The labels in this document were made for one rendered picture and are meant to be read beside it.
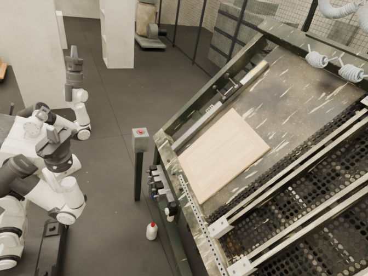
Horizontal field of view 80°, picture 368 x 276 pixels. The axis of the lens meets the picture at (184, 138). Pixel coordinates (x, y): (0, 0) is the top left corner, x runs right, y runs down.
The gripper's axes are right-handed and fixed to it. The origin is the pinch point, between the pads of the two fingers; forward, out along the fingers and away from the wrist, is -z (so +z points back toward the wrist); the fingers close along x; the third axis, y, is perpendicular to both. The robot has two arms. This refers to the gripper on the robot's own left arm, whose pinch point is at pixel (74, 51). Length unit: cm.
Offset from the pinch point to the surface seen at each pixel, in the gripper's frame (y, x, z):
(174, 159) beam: -58, 35, 68
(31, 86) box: -55, -228, 73
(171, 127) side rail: -78, 11, 54
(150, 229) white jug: -53, 25, 145
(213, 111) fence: -81, 47, 29
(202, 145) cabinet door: -68, 51, 53
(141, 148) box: -56, 0, 73
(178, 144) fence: -67, 30, 59
